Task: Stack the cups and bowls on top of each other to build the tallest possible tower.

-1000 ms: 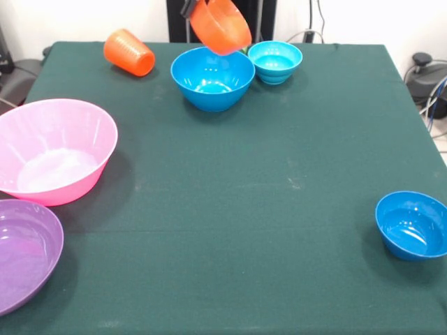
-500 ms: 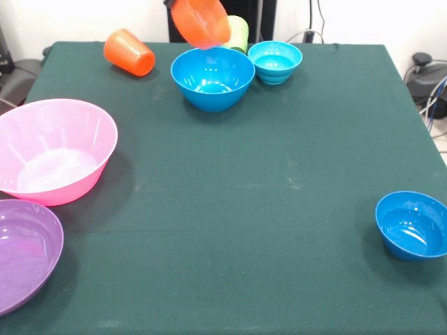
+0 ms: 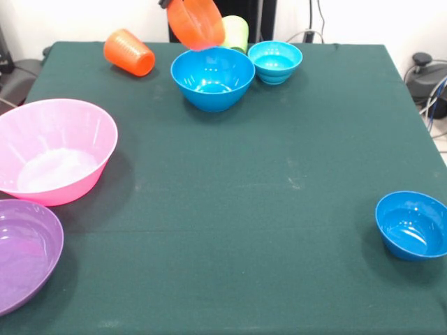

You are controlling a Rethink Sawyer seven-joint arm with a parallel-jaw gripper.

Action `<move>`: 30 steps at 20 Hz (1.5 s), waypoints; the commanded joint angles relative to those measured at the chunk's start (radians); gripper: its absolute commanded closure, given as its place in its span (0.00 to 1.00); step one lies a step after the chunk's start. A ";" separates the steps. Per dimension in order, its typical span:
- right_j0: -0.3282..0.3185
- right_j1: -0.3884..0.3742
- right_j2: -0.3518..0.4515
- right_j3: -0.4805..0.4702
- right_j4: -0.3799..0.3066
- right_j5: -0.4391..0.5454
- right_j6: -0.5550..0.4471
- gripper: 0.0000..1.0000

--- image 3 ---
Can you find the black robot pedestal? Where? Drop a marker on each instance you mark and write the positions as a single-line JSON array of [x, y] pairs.
[[260, 17]]

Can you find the small cyan ribbed bowl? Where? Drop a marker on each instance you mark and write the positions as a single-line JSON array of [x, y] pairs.
[[275, 64]]

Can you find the orange plastic cup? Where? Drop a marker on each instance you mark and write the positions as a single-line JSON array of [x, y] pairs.
[[127, 52]]

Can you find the large light blue bowl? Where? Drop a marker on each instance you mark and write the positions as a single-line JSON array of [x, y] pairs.
[[213, 83]]

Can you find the orange plastic bowl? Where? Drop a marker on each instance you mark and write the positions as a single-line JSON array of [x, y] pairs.
[[195, 24]]

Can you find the large pink plastic bowl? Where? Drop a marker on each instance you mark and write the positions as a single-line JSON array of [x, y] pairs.
[[52, 150]]

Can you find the green plastic cup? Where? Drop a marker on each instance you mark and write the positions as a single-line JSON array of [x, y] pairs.
[[237, 33]]

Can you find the grey office chair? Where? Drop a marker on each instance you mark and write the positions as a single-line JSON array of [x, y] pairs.
[[17, 80]]

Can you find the small dark blue bowl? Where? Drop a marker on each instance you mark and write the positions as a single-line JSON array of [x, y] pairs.
[[412, 227]]

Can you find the large purple plastic bowl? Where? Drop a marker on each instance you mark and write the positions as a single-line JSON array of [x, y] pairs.
[[24, 254]]

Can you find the dark green tablecloth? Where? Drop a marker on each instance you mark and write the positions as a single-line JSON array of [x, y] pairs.
[[279, 174]]

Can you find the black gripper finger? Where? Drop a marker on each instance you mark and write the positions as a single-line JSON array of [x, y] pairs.
[[164, 3]]

